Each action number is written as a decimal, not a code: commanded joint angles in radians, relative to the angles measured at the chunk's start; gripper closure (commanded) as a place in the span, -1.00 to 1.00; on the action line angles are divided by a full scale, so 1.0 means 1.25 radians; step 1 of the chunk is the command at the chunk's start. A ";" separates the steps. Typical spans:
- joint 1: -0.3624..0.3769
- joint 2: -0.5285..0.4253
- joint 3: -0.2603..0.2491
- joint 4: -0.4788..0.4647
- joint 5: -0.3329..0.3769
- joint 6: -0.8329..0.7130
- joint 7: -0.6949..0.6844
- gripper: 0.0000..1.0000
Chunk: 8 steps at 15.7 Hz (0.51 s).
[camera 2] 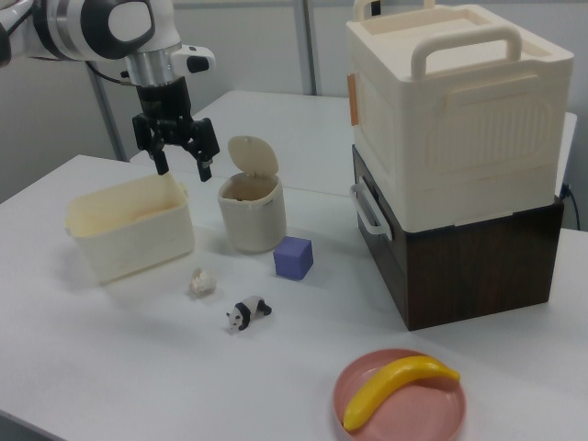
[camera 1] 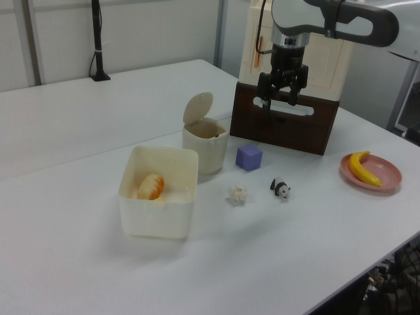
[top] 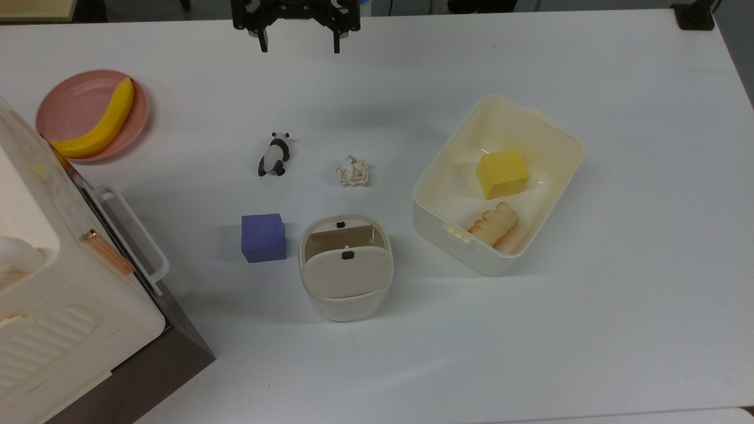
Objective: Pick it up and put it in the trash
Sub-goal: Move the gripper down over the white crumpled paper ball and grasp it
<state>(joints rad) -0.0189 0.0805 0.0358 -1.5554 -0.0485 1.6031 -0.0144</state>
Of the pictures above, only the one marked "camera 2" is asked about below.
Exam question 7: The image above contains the cream trash can with lid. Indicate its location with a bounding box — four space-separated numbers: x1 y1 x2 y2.
216 134 288 255

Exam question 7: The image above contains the purple cube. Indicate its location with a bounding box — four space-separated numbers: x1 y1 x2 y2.
273 235 314 281

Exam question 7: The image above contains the pink plate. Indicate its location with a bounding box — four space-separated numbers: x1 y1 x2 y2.
333 348 468 441

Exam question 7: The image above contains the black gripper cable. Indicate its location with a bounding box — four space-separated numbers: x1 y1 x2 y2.
85 62 135 87

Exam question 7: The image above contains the panda toy figure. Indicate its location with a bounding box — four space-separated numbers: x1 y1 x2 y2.
225 295 273 335

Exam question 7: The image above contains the white paper ball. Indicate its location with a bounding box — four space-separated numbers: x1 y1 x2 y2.
188 267 218 299

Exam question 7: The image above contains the dark wooden drawer box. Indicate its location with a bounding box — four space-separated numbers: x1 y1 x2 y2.
350 143 565 333

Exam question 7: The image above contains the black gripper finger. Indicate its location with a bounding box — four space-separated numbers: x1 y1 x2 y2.
131 113 169 176
182 118 220 184

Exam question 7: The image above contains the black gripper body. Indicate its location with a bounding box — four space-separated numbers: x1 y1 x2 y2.
135 76 194 144

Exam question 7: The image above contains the cream rectangular plastic bin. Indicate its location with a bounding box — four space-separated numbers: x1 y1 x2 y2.
63 172 196 286

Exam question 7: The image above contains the yellow toy banana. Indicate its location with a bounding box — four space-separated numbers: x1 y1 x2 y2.
343 354 461 432

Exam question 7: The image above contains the cream storage box with handles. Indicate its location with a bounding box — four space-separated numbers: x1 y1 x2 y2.
344 0 576 230

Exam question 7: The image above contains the dark wall cable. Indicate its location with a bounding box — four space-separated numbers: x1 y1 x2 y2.
560 182 581 232

